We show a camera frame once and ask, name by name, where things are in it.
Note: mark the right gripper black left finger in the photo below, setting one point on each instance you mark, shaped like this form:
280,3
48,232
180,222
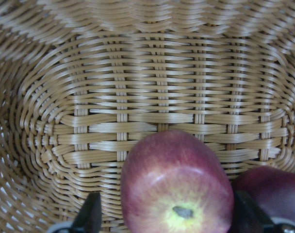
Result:
88,220

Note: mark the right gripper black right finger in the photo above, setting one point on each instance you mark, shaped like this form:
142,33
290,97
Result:
248,217

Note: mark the dark purple apple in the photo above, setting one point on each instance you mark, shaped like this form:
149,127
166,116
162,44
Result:
271,188

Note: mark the red apple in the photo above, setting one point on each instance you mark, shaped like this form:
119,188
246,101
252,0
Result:
173,183

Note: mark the woven wicker basket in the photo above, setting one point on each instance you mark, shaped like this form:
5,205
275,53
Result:
81,81

